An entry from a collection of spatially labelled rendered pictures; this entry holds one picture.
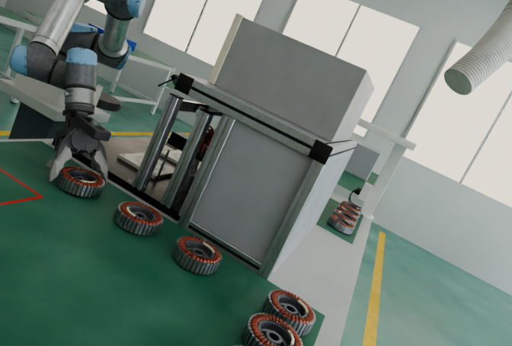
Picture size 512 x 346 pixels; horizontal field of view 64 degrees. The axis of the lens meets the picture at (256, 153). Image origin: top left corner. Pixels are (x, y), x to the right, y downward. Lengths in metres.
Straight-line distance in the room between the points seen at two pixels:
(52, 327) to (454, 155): 5.57
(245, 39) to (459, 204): 5.11
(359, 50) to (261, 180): 5.09
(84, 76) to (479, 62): 1.80
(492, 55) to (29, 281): 2.13
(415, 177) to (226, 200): 4.99
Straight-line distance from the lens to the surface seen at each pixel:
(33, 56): 1.29
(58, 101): 1.83
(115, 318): 0.75
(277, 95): 1.12
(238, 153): 1.05
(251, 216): 1.05
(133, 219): 0.99
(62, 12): 1.39
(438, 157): 5.93
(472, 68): 2.28
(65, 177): 1.09
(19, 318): 0.71
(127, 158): 1.38
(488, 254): 6.21
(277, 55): 1.14
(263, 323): 0.84
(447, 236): 6.09
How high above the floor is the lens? 1.20
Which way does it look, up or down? 10 degrees down
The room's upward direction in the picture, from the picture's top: 25 degrees clockwise
